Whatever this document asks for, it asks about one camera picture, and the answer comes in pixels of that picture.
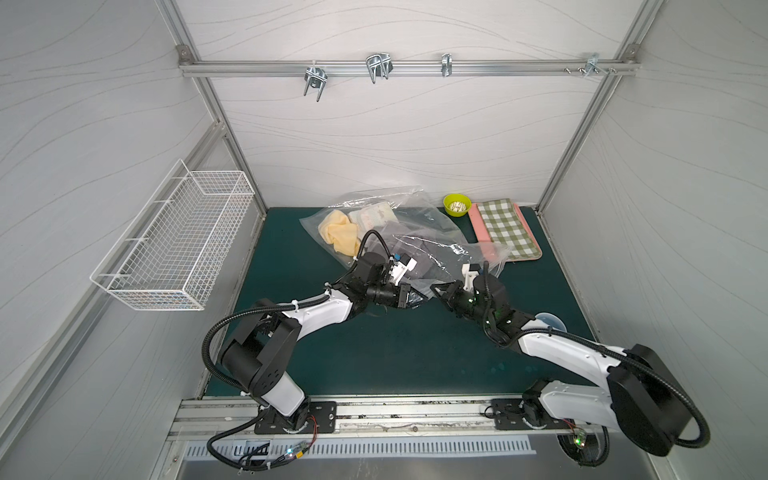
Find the clear plastic vacuum bag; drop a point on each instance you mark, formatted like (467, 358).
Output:
(402, 221)

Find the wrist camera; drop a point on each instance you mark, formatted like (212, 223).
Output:
(470, 272)
(400, 266)

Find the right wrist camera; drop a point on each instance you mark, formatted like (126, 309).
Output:
(470, 272)

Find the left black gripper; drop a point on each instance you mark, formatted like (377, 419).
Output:
(404, 297)

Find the pink tray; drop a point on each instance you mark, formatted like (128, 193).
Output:
(480, 228)

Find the green checkered cloth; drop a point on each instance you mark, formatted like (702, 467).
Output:
(510, 229)

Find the green small bowl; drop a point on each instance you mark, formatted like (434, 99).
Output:
(456, 205)

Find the white vented cable duct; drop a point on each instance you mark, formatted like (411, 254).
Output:
(382, 447)

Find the metal hook clamp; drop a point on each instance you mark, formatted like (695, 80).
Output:
(446, 65)
(379, 65)
(315, 79)
(592, 67)

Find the white wire basket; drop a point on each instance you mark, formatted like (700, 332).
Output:
(170, 255)

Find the grey towel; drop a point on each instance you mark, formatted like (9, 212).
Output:
(439, 252)

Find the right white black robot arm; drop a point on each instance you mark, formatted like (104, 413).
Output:
(629, 390)

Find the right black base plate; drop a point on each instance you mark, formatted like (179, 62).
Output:
(507, 414)

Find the aluminium cross rail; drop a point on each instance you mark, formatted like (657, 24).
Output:
(401, 68)

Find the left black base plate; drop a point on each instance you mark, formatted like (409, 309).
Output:
(311, 416)

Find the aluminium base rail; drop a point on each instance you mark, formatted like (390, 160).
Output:
(355, 416)

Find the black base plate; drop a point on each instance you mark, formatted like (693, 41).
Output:
(507, 414)
(311, 416)

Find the white patterned towel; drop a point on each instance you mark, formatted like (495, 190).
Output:
(372, 217)

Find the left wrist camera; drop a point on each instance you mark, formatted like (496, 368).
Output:
(400, 266)

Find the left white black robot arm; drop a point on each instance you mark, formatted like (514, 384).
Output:
(259, 351)

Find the yellow towel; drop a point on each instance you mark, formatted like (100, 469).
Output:
(338, 231)

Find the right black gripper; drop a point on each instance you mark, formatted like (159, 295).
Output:
(459, 294)

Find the light blue mug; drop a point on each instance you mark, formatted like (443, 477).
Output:
(551, 320)

